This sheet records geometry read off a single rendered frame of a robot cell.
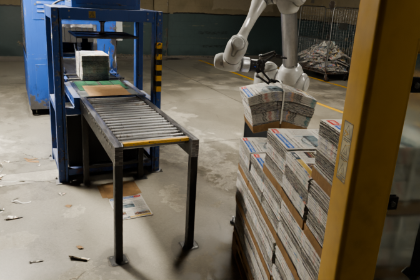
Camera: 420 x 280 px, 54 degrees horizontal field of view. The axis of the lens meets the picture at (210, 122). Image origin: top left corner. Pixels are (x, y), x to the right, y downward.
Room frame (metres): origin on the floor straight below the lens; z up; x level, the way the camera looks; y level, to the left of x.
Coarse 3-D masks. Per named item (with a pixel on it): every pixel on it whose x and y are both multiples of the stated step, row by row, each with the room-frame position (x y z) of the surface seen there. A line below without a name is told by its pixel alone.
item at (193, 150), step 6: (138, 96) 3.65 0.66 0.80; (150, 102) 3.44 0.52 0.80; (156, 108) 3.27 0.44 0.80; (162, 114) 3.09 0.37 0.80; (168, 120) 2.94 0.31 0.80; (174, 126) 2.81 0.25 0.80; (180, 126) 2.80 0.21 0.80; (186, 132) 2.67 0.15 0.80; (192, 138) 2.56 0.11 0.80; (180, 144) 2.70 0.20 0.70; (186, 144) 2.60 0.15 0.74; (192, 144) 2.53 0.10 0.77; (198, 144) 2.54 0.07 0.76; (186, 150) 2.60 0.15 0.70; (192, 150) 2.53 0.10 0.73; (198, 150) 2.54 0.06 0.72; (192, 156) 2.53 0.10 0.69
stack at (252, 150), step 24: (240, 144) 2.55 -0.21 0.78; (264, 144) 2.43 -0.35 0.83; (240, 192) 2.43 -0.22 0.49; (264, 192) 1.96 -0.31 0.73; (240, 216) 2.40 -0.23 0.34; (288, 216) 1.59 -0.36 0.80; (240, 240) 2.35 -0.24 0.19; (264, 240) 1.84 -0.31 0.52; (288, 240) 1.55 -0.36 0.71; (240, 264) 2.34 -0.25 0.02
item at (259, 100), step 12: (252, 84) 2.59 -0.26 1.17; (264, 84) 2.55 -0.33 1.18; (252, 96) 2.31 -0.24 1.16; (264, 96) 2.32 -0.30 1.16; (276, 96) 2.33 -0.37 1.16; (252, 108) 2.32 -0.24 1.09; (264, 108) 2.32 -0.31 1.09; (276, 108) 2.33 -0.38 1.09; (252, 120) 2.32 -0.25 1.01; (264, 120) 2.33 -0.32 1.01; (276, 120) 2.33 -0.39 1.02
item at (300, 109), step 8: (288, 88) 2.48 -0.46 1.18; (296, 88) 2.62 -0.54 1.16; (296, 96) 2.35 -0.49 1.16; (304, 96) 2.35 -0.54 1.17; (296, 104) 2.35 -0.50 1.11; (304, 104) 2.35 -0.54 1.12; (312, 104) 2.36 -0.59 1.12; (288, 112) 2.34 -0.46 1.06; (296, 112) 2.34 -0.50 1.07; (304, 112) 2.35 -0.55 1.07; (312, 112) 2.36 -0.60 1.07; (288, 120) 2.34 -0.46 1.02; (296, 120) 2.35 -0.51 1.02; (304, 120) 2.35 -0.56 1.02
